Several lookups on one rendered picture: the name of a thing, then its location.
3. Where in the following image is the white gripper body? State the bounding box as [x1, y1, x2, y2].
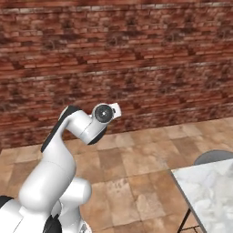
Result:
[109, 102, 123, 119]

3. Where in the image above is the grey stool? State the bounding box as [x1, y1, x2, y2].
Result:
[193, 149, 233, 167]

